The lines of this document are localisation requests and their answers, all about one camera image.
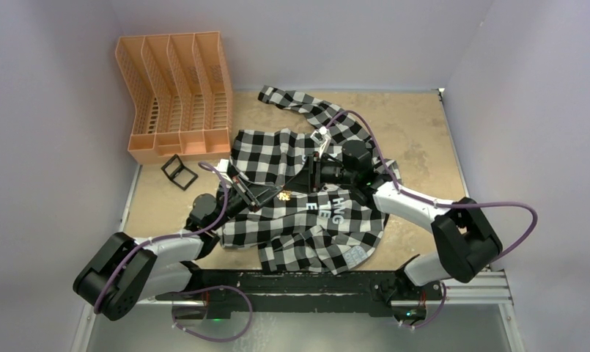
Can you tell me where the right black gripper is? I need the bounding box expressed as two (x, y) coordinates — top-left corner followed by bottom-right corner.
(284, 152), (356, 194)

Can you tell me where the black aluminium mounting rail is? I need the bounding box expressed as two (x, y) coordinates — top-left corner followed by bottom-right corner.
(84, 269), (513, 322)

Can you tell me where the black white plaid shirt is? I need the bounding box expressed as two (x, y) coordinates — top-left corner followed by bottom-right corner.
(218, 86), (388, 274)

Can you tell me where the gold glitter brooch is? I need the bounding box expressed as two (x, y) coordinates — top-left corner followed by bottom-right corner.
(277, 191), (292, 202)

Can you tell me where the orange plastic file organizer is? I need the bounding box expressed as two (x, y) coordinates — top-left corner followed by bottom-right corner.
(114, 32), (234, 165)

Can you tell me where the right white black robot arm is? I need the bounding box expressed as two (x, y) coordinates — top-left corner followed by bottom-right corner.
(284, 142), (503, 298)

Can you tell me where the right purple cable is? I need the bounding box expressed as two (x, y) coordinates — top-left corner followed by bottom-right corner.
(323, 109), (539, 331)

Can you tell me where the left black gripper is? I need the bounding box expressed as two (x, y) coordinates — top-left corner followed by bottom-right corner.
(209, 175), (281, 232)

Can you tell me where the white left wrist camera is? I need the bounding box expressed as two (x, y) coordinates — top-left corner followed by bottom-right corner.
(216, 159), (230, 177)

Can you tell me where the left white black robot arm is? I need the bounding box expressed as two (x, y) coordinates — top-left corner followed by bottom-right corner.
(73, 177), (283, 321)

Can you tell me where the small black frame stand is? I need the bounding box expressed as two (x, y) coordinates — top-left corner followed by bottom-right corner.
(161, 154), (199, 191)

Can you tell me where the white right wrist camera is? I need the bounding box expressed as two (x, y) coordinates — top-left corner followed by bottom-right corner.
(310, 127), (331, 150)

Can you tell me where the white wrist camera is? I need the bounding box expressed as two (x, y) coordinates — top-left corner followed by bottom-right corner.
(216, 159), (230, 177)
(310, 127), (331, 150)

